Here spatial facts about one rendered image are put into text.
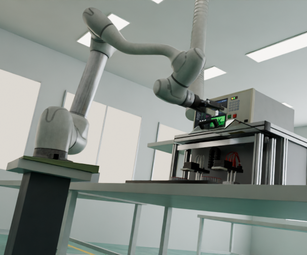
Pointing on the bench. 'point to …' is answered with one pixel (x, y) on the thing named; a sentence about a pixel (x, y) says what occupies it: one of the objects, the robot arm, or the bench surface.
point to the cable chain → (213, 156)
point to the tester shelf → (183, 139)
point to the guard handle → (208, 123)
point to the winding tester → (256, 109)
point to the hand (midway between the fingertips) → (217, 111)
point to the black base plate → (173, 181)
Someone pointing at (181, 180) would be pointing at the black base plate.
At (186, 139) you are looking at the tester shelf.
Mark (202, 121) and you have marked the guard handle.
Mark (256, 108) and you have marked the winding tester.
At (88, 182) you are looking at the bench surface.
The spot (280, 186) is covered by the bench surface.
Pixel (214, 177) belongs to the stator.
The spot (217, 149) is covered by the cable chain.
